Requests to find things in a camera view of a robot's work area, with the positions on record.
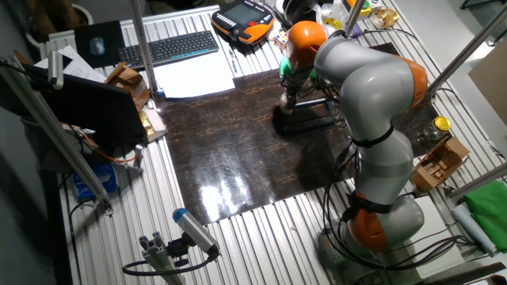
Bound grey computer mouse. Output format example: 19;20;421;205
89;36;106;57

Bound loose white paper pile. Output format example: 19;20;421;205
33;44;109;84

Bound plain silver depth camera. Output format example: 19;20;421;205
47;50;65;91

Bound dark marble pattern mat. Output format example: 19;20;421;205
160;42;452;226

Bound long slanted aluminium frame bar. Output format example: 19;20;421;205
0;55;115;217

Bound orange cable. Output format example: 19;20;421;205
59;121;139;165

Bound brown cardboard panel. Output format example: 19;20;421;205
467;39;507;127

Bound large white paper sheet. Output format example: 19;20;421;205
152;50;236;100

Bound black laptop screen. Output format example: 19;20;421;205
21;63;148;148

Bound white flat board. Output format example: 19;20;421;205
407;195;465;279

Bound short aluminium profile stub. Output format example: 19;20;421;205
138;231;186;285

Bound Rubik's cube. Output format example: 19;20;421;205
273;30;290;51

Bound blue tissue pack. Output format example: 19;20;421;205
71;162;120;201

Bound green cloth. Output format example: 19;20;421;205
463;179;507;254

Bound green printed camera mount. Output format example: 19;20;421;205
279;57;318;82

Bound slim metal stand post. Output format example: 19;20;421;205
341;0;366;39

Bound orange black teach pendant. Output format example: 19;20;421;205
211;0;276;45

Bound cardboard box with inserts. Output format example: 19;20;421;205
410;135;471;194

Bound yellow green button box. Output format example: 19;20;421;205
342;0;374;18

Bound black mouse pad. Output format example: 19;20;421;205
74;20;127;70

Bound black round spool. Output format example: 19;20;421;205
282;0;318;25

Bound pale rolled sheet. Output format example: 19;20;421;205
451;202;498;258

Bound gold foil box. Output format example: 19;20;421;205
137;107;169;144

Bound tall aluminium frame post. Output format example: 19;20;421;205
130;0;159;95

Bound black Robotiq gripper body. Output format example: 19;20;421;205
280;77;308;105

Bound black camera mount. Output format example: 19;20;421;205
166;232;192;268

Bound clear plastic bag yellow contents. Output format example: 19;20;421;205
314;2;349;32

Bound black computer keyboard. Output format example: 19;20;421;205
116;30;220;72

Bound black camera cable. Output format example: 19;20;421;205
121;247;220;277

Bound small open brown cardboard box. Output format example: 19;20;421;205
103;61;151;113

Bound black metal C-clamp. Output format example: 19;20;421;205
272;96;341;136

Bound glass jar with yellow lid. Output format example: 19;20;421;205
422;115;452;143

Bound diagonal aluminium frame bar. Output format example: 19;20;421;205
427;2;507;94

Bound silver camera with blue cap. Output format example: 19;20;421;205
172;207;221;257

